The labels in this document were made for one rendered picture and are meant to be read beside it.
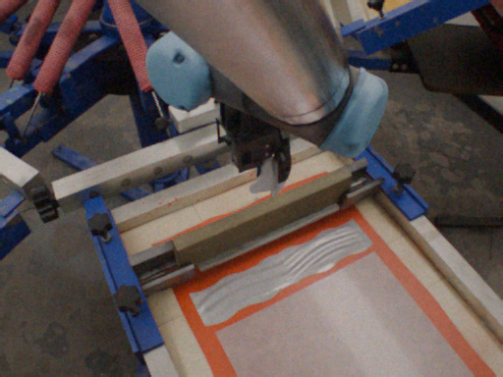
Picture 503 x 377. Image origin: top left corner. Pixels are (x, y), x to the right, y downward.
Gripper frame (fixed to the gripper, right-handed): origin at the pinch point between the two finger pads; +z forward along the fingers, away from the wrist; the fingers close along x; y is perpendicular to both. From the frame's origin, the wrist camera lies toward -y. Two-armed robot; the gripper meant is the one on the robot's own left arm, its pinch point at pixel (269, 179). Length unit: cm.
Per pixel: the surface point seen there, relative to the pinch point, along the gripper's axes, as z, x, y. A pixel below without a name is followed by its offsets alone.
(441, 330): 16.9, 32.3, -17.1
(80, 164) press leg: 107, -137, 34
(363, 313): 16.9, 22.5, -6.7
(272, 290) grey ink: 16.4, 10.9, 5.0
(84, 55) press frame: 11, -73, 18
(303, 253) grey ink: 16.5, 7.0, -3.9
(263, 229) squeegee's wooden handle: 11.0, 1.8, 1.8
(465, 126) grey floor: 114, -65, -181
